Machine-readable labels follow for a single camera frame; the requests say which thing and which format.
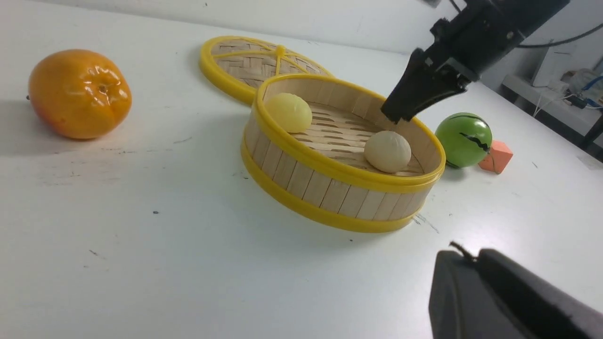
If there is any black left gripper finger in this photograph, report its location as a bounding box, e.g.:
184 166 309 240
429 242 603 339

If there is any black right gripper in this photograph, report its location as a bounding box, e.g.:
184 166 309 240
381 0 569 124

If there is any beige bun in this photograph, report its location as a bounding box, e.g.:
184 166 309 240
363 130 412 173

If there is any yellow bun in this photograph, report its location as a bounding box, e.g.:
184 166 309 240
265 93 313 133

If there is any bamboo steamer tray yellow rim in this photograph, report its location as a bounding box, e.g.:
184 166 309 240
241 73 446 233

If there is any woven bamboo steamer lid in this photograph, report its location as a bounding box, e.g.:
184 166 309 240
198 36 332 105

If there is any green toy watermelon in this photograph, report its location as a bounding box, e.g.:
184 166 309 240
435 112 493 168

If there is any orange foam cube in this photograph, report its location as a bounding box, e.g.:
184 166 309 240
478 140 514 175

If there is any white box on side table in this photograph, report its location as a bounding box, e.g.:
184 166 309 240
530 42 576 88

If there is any side table with clutter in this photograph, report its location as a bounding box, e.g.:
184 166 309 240
502 74 602 152

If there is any orange plastic tangerine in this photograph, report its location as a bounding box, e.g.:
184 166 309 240
28 49 133 140

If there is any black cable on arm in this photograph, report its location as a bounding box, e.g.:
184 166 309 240
448 0 603 49

